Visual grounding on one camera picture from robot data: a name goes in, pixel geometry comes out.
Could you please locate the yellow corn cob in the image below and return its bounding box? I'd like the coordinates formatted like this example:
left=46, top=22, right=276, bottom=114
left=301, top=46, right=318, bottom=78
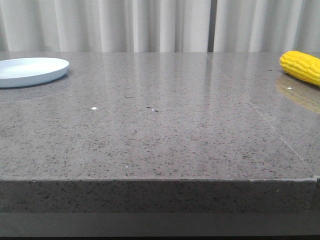
left=279, top=50, right=320, bottom=87

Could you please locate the white pleated curtain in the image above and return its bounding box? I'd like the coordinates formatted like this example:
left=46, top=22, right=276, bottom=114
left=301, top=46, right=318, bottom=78
left=0, top=0, right=320, bottom=53

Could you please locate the light blue round plate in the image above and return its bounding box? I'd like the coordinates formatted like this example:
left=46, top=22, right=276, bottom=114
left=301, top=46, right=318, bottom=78
left=0, top=57, right=69, bottom=88

